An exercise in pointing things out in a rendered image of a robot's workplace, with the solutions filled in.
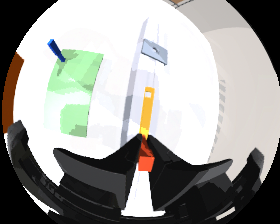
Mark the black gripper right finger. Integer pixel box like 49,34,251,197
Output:
146,134,234,212

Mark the green tray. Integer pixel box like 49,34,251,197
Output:
42,49,104,138

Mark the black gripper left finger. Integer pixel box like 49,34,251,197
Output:
52,133,142,211

